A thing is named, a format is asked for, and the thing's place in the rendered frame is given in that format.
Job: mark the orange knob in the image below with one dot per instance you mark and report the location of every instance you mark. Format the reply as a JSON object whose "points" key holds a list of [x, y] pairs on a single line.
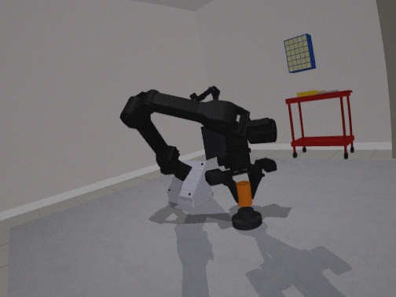
{"points": [[244, 193]]}

